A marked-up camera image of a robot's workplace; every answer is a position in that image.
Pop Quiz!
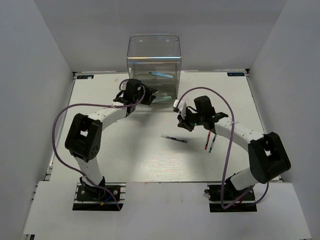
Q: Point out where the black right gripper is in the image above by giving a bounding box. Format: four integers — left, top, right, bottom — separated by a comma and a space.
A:
178, 107, 205, 132

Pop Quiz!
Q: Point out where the clear plastic drawer organizer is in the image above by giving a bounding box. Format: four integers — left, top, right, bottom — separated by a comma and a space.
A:
126, 33, 182, 105

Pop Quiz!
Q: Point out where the green utility knife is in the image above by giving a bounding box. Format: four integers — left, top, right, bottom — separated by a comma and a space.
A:
154, 96, 172, 101

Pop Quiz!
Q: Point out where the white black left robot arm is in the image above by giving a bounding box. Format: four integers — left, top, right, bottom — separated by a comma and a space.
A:
64, 78, 159, 200

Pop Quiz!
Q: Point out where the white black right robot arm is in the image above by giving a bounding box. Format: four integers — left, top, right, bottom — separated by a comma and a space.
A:
173, 95, 291, 200

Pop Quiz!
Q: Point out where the green ink pen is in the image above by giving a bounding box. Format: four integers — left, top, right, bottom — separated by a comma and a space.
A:
208, 134, 217, 153

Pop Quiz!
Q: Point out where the red ink pen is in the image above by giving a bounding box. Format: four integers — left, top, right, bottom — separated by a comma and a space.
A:
204, 131, 211, 150

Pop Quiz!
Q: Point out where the purple ink pen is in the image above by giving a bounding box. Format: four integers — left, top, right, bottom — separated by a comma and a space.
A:
160, 134, 188, 143

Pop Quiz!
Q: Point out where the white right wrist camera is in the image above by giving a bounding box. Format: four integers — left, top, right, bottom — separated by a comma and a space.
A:
173, 99, 187, 116

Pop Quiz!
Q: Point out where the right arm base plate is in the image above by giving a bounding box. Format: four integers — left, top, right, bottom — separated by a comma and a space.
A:
204, 184, 257, 213

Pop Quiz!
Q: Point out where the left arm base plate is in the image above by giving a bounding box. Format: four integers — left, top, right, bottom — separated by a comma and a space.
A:
72, 182, 126, 212

